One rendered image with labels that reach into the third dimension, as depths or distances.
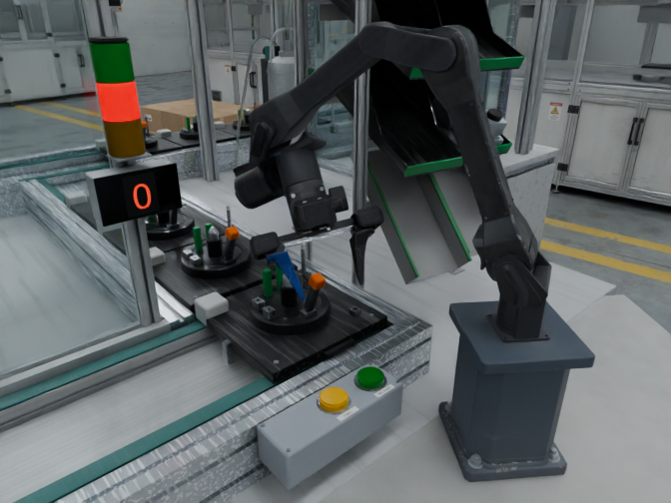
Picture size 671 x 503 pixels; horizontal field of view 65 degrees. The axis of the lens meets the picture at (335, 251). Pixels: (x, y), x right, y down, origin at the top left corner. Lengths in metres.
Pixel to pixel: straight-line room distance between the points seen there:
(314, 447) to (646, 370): 0.65
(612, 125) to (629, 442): 3.88
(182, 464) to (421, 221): 0.63
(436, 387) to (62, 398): 0.59
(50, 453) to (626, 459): 0.80
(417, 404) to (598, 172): 3.99
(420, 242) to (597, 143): 3.77
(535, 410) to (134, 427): 0.55
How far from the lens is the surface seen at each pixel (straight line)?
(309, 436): 0.71
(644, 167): 4.69
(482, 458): 0.81
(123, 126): 0.80
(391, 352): 0.86
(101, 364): 0.92
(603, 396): 1.02
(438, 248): 1.05
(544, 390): 0.75
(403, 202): 1.05
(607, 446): 0.93
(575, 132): 4.75
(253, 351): 0.84
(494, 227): 0.67
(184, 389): 0.87
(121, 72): 0.79
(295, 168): 0.73
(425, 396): 0.93
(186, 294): 1.01
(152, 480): 0.69
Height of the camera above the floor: 1.46
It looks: 25 degrees down
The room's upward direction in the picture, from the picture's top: straight up
